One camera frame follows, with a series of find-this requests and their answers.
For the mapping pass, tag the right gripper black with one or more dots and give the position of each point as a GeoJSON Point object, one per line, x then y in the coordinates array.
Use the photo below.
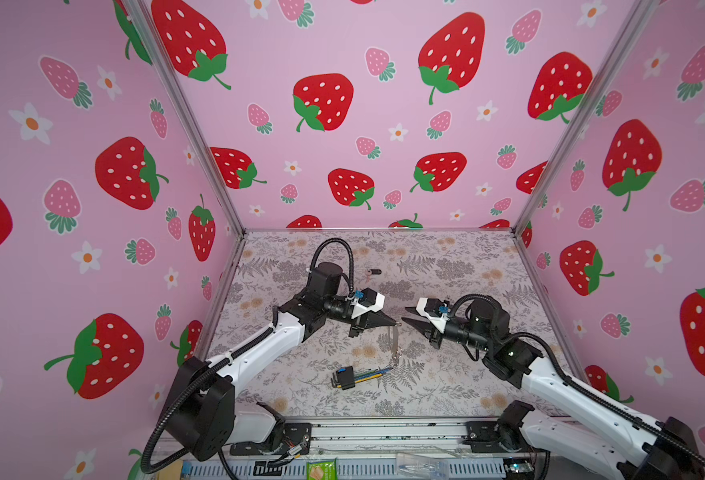
{"type": "Point", "coordinates": [429, 330]}

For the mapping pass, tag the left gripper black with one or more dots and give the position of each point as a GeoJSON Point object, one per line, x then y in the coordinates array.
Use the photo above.
{"type": "Point", "coordinates": [377, 320]}

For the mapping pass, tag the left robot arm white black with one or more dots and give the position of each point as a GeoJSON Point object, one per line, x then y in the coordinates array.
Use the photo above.
{"type": "Point", "coordinates": [210, 387]}

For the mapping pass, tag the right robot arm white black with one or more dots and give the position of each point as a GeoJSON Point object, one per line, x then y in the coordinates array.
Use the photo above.
{"type": "Point", "coordinates": [527, 362]}

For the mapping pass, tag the clear plastic bag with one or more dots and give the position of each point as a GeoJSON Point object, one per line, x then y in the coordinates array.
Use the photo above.
{"type": "Point", "coordinates": [421, 467]}

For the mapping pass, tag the green snack packet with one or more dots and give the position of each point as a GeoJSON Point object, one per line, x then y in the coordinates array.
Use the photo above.
{"type": "Point", "coordinates": [322, 470]}

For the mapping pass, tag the black connector with coloured wires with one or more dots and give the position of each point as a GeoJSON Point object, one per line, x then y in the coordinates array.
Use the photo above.
{"type": "Point", "coordinates": [346, 378]}

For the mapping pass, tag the aluminium rail frame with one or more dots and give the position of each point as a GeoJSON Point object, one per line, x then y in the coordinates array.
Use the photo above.
{"type": "Point", "coordinates": [388, 441]}

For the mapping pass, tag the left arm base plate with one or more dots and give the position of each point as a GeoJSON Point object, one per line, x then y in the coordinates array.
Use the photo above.
{"type": "Point", "coordinates": [284, 437]}

